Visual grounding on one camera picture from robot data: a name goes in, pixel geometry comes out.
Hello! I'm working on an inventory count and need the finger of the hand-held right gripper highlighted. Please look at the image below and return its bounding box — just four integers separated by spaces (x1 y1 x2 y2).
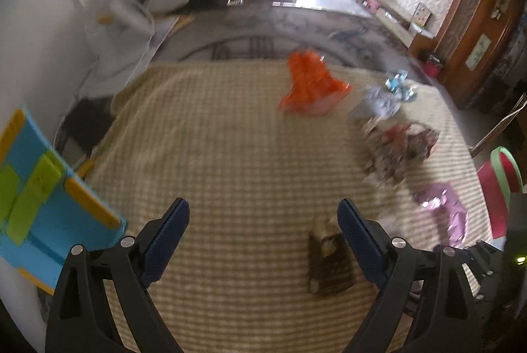
461 240 507 298

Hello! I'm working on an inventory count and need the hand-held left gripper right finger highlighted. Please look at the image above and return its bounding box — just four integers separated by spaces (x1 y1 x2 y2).
337 199 482 353

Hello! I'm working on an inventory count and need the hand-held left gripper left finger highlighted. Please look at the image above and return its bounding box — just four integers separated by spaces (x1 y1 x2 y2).
45 197 191 353

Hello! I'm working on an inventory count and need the brown snack packet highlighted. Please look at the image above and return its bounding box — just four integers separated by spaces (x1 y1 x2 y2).
308 215 355 296

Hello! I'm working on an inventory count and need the pink plastic wrapper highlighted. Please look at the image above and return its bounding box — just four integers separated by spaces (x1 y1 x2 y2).
414 182 470 247

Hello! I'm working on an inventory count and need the red basin green rim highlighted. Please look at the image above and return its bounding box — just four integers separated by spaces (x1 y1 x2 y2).
475 146 524 240

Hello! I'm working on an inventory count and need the grey wrapper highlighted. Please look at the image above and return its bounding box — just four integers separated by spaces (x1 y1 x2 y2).
350 85 402 121

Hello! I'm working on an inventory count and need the silver blue snack wrapper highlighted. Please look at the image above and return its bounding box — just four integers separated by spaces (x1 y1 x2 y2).
385 71 416 100

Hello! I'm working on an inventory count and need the orange plastic wrapper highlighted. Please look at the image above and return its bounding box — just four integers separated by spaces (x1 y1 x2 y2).
278 48 353 117

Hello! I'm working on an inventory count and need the yellow striped blanket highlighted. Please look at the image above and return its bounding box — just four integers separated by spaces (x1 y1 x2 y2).
88 59 495 353

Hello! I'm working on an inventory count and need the wooden chair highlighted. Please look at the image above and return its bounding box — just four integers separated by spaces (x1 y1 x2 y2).
469 92 527 158

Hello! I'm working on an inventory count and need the red waste bin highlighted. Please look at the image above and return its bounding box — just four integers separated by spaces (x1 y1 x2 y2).
424 56 443 79

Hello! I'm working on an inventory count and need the grey patterned blanket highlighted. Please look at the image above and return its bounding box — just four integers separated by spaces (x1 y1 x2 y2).
152 5 437 90

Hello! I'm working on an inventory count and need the television cabinet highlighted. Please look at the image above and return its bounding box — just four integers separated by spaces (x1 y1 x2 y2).
350 0 437 49

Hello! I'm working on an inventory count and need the white fan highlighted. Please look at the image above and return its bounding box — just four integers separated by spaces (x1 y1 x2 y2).
60 0 159 61

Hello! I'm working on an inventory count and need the framed picture on cabinet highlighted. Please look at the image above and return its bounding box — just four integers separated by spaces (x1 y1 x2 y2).
412 3 432 26

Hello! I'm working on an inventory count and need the short wall scroll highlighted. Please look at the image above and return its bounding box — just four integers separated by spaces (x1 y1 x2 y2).
469 34 490 69

